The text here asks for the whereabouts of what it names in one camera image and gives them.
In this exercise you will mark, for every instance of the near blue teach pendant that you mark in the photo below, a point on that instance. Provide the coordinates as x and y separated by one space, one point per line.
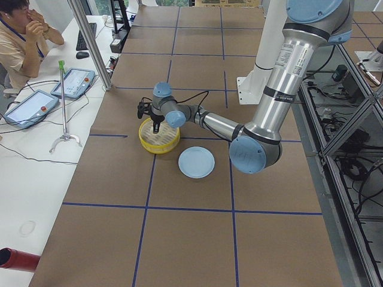
31 110

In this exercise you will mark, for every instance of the red fire extinguisher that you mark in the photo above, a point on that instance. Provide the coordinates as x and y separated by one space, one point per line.
18 260

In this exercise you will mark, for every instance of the yellow plastic steamer basket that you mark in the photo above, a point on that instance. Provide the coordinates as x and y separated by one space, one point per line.
158 143

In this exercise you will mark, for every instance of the white camera pedestal column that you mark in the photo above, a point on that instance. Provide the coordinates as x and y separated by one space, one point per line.
272 38

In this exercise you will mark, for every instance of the black computer mouse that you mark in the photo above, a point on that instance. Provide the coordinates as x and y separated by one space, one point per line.
82 55

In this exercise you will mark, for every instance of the aluminium frame post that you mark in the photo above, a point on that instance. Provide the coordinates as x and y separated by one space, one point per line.
85 29

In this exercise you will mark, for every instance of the far blue teach pendant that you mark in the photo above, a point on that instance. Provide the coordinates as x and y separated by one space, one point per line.
77 81

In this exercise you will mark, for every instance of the black computer box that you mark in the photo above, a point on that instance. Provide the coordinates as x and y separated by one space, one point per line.
118 41

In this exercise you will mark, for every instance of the metal reacher grabber stick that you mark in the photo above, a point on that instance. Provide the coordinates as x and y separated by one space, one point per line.
66 135

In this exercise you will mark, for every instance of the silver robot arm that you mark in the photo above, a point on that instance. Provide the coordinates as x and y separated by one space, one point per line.
256 145

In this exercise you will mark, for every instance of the brown paper table cover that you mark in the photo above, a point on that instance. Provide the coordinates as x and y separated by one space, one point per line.
131 218

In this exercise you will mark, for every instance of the light blue plate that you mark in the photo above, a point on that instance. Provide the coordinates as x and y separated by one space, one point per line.
196 162

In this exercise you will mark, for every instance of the white pedestal base plate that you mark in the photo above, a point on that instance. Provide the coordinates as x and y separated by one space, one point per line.
250 89

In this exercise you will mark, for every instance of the seated person beige shirt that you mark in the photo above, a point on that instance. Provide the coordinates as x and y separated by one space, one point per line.
24 36

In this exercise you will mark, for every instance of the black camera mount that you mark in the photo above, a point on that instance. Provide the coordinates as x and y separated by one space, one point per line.
143 108

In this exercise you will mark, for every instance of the blue teach pendant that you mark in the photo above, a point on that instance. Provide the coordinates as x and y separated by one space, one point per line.
77 81
31 110

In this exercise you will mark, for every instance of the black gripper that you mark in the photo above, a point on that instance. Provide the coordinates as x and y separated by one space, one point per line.
156 117

